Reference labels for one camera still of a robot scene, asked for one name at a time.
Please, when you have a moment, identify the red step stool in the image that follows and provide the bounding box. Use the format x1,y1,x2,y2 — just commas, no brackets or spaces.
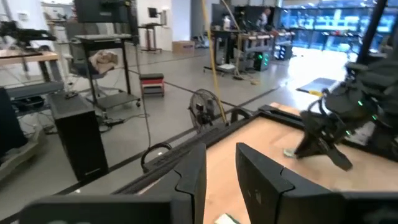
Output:
139,73,165,98

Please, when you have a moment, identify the black slanted pole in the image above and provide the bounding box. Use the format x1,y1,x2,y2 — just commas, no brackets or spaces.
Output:
356,0,389,65

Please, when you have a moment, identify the large black monitor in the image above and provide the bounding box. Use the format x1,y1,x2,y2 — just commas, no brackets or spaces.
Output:
73,0,139,24

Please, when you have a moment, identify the pale green sweetener packet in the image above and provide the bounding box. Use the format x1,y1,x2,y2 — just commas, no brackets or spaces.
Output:
282,147,298,159
213,213,242,224

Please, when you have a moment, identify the black floor fan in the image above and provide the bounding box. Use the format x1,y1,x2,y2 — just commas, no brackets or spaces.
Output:
188,88,225,133

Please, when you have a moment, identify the grey low shelf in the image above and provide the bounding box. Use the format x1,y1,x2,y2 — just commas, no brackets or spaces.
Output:
6,81,65,113

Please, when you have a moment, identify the large black box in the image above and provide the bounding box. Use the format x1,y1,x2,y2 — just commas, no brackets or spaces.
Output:
0,86,29,158

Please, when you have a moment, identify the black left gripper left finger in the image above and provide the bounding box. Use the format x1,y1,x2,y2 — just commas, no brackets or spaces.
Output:
18,142,208,224

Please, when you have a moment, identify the computer with green lights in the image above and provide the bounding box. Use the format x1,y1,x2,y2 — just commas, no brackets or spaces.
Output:
253,51,271,72

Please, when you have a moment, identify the cluttered background workbench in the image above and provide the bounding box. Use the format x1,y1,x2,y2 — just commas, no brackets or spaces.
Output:
211,27,296,75

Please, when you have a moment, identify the beige cloth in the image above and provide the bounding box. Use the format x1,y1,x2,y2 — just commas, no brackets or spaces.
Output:
88,49,119,75

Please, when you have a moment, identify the wooden side table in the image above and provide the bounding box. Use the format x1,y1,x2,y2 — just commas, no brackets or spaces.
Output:
0,49,60,83

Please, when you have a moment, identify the black rolling cart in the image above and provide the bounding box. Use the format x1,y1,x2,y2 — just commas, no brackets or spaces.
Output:
74,33,141,111

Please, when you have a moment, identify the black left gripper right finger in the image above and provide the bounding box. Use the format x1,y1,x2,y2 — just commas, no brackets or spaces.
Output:
235,142,398,224

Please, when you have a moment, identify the thin hanging black cable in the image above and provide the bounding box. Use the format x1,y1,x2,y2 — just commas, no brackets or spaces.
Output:
135,43,152,147

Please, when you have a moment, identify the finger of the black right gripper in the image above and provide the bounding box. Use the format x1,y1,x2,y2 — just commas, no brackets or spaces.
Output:
307,136,354,172
294,129,320,159

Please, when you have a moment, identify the grey floor base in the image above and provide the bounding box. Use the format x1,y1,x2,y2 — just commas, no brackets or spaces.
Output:
0,129,43,181

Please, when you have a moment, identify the cardboard box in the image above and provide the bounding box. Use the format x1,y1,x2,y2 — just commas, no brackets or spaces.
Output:
172,40,196,54

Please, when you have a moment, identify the yellow hanging hose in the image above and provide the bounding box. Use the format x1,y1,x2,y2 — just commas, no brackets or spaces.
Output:
200,0,229,125

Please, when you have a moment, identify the person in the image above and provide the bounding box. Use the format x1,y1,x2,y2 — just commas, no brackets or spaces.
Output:
257,7,271,30

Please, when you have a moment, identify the black computer tower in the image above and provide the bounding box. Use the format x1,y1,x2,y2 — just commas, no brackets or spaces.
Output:
46,91,109,183

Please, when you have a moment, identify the small background monitor stand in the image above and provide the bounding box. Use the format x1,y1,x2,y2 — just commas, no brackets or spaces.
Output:
138,6,169,53

